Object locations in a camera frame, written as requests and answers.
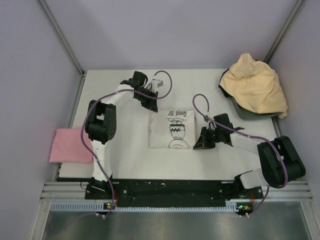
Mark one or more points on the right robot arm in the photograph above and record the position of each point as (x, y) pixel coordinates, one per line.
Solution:
(279, 160)

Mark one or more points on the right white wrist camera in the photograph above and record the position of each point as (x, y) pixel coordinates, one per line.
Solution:
(211, 125)

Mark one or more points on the white and green t shirt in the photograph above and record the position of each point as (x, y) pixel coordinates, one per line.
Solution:
(172, 129)

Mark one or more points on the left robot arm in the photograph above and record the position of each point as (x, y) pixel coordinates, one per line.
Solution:
(101, 120)

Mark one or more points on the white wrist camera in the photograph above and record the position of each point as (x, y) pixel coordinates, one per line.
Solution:
(155, 84)
(211, 125)

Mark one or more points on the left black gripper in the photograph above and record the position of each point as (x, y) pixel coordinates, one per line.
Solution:
(151, 104)

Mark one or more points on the corner aluminium post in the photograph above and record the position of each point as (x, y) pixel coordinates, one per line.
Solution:
(284, 29)
(60, 36)

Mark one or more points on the beige t shirt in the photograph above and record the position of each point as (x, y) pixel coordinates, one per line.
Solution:
(255, 87)

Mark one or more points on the pink folded t shirt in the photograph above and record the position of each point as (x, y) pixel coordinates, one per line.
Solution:
(67, 147)

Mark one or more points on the grey slotted cable duct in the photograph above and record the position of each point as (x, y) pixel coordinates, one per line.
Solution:
(102, 207)

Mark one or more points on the left corner aluminium post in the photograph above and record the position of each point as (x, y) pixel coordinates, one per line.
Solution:
(60, 36)

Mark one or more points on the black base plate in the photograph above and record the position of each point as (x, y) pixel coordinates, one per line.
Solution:
(159, 193)

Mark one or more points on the dark grey bin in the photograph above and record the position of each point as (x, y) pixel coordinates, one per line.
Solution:
(249, 115)

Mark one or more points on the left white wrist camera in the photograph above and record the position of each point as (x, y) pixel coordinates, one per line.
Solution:
(155, 84)

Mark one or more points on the right corner aluminium post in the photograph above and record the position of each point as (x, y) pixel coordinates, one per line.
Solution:
(284, 29)

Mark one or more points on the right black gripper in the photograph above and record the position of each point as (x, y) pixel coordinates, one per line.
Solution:
(203, 142)

